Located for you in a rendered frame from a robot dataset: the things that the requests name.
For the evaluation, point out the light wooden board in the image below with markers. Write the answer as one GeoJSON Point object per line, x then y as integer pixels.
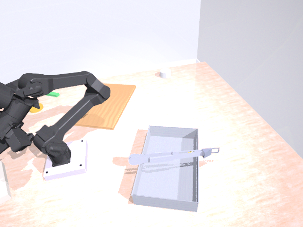
{"type": "Point", "coordinates": [107, 114]}

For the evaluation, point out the yellow flat disc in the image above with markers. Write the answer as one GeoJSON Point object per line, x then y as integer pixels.
{"type": "Point", "coordinates": [35, 110]}

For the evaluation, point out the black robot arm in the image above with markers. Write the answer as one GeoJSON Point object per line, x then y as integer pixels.
{"type": "Point", "coordinates": [14, 98]}

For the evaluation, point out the white short cylinder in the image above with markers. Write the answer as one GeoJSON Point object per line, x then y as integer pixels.
{"type": "Point", "coordinates": [165, 73]}

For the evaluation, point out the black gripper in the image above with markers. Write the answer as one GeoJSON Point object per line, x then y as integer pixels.
{"type": "Point", "coordinates": [5, 121]}

